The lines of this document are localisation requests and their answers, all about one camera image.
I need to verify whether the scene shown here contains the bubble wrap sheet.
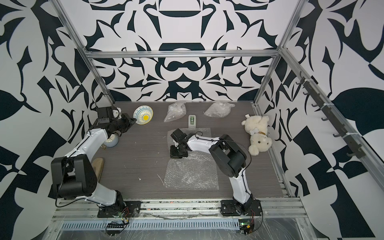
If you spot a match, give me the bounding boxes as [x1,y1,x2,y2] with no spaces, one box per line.
[163,127,220,191]
[164,102,187,123]
[204,102,236,118]

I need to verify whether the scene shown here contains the yellow patterned bowl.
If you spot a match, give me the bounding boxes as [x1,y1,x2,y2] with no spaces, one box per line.
[133,105,154,125]

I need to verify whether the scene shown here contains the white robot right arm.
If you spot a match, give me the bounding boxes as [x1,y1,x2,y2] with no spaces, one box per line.
[170,129,254,216]

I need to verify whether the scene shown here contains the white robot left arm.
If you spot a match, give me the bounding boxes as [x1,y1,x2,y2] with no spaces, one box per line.
[51,106,137,212]

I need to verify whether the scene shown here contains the white teddy bear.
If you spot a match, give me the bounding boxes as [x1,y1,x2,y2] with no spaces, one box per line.
[242,115,272,156]

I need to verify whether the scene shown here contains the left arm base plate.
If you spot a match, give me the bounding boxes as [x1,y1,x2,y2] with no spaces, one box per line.
[97,201,142,218]

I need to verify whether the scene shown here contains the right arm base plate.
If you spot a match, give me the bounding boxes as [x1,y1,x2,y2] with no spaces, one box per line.
[220,198,263,217]

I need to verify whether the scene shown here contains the black wall hook rail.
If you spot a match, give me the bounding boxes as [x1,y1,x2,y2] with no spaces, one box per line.
[296,72,367,159]

